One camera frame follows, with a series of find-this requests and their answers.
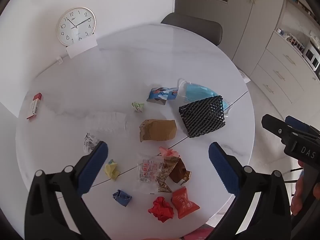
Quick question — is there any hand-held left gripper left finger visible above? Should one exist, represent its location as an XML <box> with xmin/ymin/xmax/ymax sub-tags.
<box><xmin>24</xmin><ymin>141</ymin><xmax>110</xmax><ymax>240</ymax></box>

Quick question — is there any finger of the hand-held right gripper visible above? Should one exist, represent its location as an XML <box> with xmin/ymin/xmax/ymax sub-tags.
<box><xmin>285</xmin><ymin>115</ymin><xmax>320</xmax><ymax>139</ymax></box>
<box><xmin>261</xmin><ymin>114</ymin><xmax>300</xmax><ymax>145</ymax></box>

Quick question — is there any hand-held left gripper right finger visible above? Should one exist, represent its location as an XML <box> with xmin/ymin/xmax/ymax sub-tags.
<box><xmin>208</xmin><ymin>142</ymin><xmax>293</xmax><ymax>240</ymax></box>

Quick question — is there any pink paper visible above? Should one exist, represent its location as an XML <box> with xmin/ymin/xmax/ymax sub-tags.
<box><xmin>159</xmin><ymin>147</ymin><xmax>179</xmax><ymax>158</ymax></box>

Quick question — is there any brown cardboard piece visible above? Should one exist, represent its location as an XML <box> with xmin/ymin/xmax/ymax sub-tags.
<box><xmin>139</xmin><ymin>119</ymin><xmax>177</xmax><ymax>143</ymax></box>

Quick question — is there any blue snack wrapper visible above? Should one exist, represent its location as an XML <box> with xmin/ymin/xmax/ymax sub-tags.
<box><xmin>146</xmin><ymin>87</ymin><xmax>178</xmax><ymax>105</ymax></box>

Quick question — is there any person's right hand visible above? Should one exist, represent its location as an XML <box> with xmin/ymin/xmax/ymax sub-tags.
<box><xmin>290</xmin><ymin>159</ymin><xmax>307</xmax><ymax>217</ymax></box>

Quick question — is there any yellow crumpled paper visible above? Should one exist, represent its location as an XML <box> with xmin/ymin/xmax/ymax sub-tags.
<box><xmin>104</xmin><ymin>159</ymin><xmax>121</xmax><ymax>181</ymax></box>

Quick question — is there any silver crumpled wrapper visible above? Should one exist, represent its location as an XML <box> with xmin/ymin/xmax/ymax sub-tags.
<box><xmin>84</xmin><ymin>132</ymin><xmax>100</xmax><ymax>154</ymax></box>

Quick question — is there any blue crumpled paper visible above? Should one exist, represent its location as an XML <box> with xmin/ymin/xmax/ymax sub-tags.
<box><xmin>112</xmin><ymin>189</ymin><xmax>132</xmax><ymax>207</ymax></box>

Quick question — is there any brown snack wrapper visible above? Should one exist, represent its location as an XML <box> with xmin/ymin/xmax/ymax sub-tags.
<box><xmin>170</xmin><ymin>159</ymin><xmax>192</xmax><ymax>186</ymax></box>

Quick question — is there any red snack packet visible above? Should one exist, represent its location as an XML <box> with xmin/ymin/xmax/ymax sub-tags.
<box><xmin>171</xmin><ymin>186</ymin><xmax>200</xmax><ymax>220</ymax></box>

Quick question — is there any clear snack wrapper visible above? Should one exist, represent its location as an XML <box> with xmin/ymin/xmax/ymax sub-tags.
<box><xmin>136</xmin><ymin>155</ymin><xmax>167</xmax><ymax>194</ymax></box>

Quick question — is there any black foam net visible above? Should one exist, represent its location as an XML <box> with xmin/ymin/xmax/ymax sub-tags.
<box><xmin>178</xmin><ymin>95</ymin><xmax>226</xmax><ymax>138</ymax></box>

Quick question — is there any gold patterned wrapper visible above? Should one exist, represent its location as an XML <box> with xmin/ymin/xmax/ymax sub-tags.
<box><xmin>156</xmin><ymin>156</ymin><xmax>180</xmax><ymax>193</ymax></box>

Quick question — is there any countertop microwave oven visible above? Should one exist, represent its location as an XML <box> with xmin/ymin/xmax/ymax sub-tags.
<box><xmin>303</xmin><ymin>41</ymin><xmax>320</xmax><ymax>72</ymax></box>

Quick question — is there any pink garment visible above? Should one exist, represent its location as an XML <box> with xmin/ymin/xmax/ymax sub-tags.
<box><xmin>184</xmin><ymin>226</ymin><xmax>217</xmax><ymax>240</ymax></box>

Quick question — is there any red crumpled paper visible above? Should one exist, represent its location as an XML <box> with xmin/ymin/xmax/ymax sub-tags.
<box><xmin>147</xmin><ymin>196</ymin><xmax>175</xmax><ymax>222</ymax></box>

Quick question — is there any blue face mask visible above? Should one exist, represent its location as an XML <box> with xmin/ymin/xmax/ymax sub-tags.
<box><xmin>177</xmin><ymin>78</ymin><xmax>234</xmax><ymax>117</ymax></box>

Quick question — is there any white dish rack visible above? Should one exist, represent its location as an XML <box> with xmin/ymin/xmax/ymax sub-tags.
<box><xmin>287</xmin><ymin>34</ymin><xmax>305</xmax><ymax>51</ymax></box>

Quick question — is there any red white small box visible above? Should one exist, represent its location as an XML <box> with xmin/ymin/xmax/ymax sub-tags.
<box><xmin>26</xmin><ymin>93</ymin><xmax>43</xmax><ymax>120</ymax></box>

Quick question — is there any grey tall cabinet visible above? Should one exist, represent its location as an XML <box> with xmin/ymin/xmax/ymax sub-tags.
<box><xmin>174</xmin><ymin>0</ymin><xmax>288</xmax><ymax>78</ymax></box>

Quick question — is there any white paper card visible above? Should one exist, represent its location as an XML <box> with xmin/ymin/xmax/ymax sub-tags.
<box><xmin>66</xmin><ymin>34</ymin><xmax>98</xmax><ymax>59</ymax></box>

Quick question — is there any grey chair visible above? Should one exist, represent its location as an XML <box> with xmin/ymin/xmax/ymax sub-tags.
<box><xmin>160</xmin><ymin>12</ymin><xmax>223</xmax><ymax>47</ymax></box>

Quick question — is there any round wall clock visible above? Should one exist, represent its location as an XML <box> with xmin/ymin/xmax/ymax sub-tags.
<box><xmin>56</xmin><ymin>7</ymin><xmax>96</xmax><ymax>47</ymax></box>

